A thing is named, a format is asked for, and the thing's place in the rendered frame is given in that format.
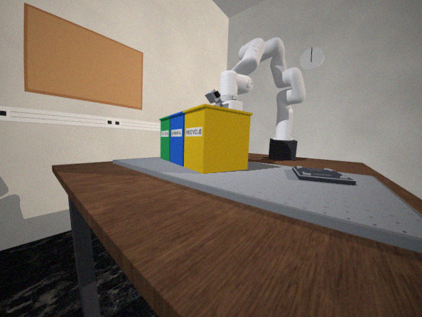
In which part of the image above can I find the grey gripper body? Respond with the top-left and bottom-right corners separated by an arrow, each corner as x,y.
222,100 -> 243,111

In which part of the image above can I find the blue bin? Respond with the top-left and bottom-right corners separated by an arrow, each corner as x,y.
169,111 -> 185,166

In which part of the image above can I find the yellow recycling bin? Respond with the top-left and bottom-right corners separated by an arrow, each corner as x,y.
183,104 -> 253,174

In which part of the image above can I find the green open bin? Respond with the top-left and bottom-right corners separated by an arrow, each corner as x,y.
159,116 -> 171,161

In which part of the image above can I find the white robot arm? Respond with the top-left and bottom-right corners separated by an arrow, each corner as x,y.
205,37 -> 306,141

